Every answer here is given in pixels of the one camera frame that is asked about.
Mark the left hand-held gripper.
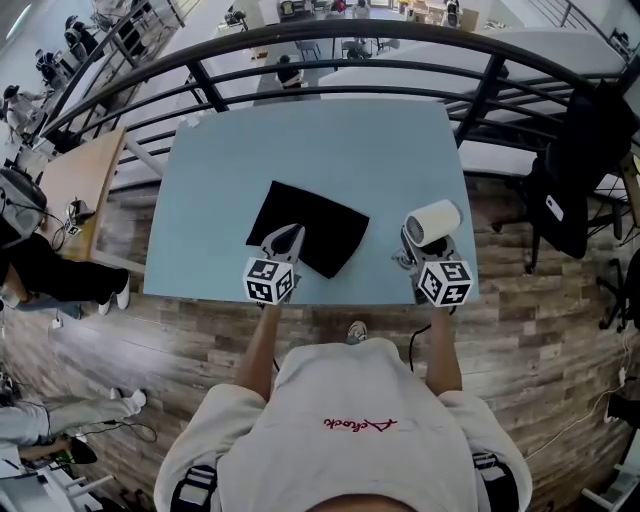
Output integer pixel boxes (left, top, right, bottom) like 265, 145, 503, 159
243, 224, 308, 306

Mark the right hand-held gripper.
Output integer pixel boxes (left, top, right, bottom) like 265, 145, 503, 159
399, 227, 474, 308

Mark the white hair dryer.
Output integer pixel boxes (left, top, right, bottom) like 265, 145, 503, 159
391, 198, 463, 271

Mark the black cloth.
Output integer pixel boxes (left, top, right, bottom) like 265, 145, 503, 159
244, 180, 371, 280

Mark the person's right forearm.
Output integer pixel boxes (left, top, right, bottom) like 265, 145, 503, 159
424, 305, 464, 396

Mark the person's left forearm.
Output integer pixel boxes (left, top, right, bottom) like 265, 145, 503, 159
234, 303, 281, 401

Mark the light blue table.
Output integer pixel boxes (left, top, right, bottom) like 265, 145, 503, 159
142, 97, 480, 306

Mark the person's right shoe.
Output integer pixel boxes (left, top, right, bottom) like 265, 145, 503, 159
345, 319, 370, 346

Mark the black mesh office chair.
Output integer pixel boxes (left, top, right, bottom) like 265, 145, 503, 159
492, 79, 640, 276

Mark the black metal railing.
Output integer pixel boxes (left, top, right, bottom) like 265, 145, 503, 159
39, 19, 640, 166

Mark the small black office chair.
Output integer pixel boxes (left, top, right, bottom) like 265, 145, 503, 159
597, 249, 640, 334

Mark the wooden desk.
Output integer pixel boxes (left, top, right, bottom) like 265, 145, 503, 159
619, 149, 640, 226

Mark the grey gripper device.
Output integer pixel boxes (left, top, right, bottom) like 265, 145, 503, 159
63, 197, 96, 236

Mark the wooden side table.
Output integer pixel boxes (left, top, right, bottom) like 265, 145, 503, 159
38, 127, 146, 274

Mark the person's white shirt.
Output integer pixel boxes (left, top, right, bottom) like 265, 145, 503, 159
154, 337, 534, 512

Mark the grey backpack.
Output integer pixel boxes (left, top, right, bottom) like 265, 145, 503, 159
0, 168, 49, 250

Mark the black green flat device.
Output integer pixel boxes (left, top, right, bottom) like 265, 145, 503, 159
49, 434, 99, 466

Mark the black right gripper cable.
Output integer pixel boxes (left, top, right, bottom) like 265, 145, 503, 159
407, 322, 434, 374

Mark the right harness strap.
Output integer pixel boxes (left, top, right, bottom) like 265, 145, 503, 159
472, 452, 521, 512

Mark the harness strap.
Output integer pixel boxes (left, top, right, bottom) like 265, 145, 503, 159
472, 452, 521, 512
169, 464, 219, 512

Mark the white floor cable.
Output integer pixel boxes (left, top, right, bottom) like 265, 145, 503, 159
524, 329, 640, 461

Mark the left harness strap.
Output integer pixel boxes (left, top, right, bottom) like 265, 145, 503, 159
169, 464, 219, 512

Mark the white table frame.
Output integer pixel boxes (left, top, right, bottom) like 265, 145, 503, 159
0, 454, 116, 512

